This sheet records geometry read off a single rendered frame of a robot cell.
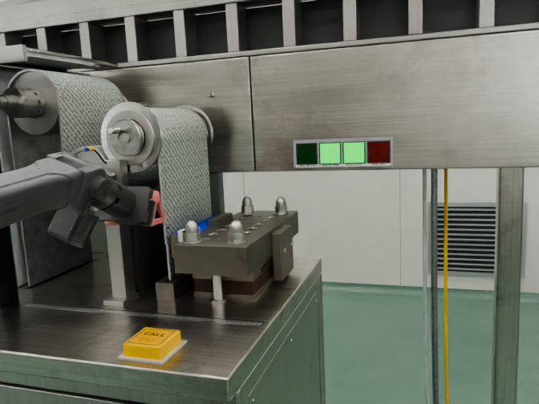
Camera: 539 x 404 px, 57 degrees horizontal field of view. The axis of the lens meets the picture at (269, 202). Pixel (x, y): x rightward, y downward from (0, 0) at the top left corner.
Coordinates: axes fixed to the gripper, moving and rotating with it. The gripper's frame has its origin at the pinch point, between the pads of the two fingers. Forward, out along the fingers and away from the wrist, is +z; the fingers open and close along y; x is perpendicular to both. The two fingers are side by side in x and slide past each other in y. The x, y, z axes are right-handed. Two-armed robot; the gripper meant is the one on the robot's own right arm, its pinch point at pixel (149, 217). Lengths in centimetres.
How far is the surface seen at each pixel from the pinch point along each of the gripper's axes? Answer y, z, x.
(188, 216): -1.2, 17.2, 5.3
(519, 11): 71, 25, 58
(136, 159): -5.9, 0.2, 12.6
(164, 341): 12.4, -7.8, -23.0
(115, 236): -10.2, 4.2, -3.2
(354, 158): 34, 32, 25
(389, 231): 19, 271, 71
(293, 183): -51, 253, 102
